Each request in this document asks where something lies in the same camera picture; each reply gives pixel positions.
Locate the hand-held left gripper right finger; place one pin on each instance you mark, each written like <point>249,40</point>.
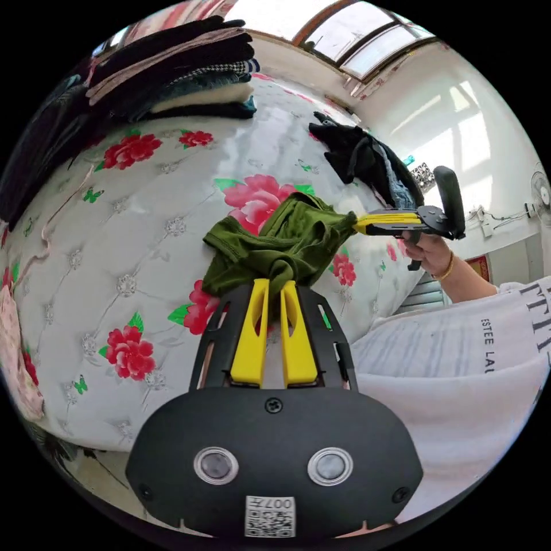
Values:
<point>298,344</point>

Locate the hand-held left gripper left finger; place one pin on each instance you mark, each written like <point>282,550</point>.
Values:
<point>249,340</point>

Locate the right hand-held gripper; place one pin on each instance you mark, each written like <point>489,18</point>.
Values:
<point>432,217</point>

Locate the green vest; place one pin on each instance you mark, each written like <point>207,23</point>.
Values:
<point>275,245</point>

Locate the person's right forearm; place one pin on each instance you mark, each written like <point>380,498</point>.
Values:
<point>467,282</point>

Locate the person's right hand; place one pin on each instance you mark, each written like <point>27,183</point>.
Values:
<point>428,252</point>

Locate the heap of dark clothes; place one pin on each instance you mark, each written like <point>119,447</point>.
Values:
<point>366,155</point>

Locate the white fan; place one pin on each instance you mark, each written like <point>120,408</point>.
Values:
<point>540,196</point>

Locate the person's body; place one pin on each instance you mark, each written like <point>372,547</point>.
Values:
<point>452,387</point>

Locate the window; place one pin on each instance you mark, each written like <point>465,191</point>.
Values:
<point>366,38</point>

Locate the pink garment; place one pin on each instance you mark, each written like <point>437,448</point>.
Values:
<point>17,357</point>

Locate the pile of clothes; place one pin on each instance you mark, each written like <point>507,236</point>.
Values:
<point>181,69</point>

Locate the black garment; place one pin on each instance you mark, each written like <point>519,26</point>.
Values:
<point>47,146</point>

